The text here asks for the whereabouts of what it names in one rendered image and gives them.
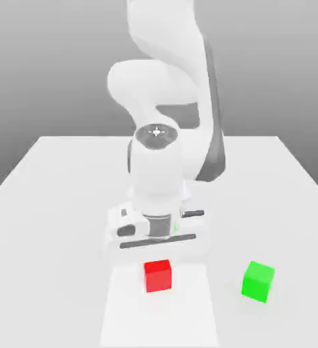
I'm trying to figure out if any small red cube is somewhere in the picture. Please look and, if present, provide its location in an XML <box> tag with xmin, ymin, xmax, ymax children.
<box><xmin>143</xmin><ymin>259</ymin><xmax>173</xmax><ymax>294</ymax></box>

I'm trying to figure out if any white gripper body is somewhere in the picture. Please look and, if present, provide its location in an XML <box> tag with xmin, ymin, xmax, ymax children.
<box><xmin>106</xmin><ymin>230</ymin><xmax>209</xmax><ymax>265</ymax></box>

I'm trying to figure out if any small green cube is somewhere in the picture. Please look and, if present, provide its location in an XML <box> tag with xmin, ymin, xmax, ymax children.
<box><xmin>241</xmin><ymin>260</ymin><xmax>276</xmax><ymax>305</ymax></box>

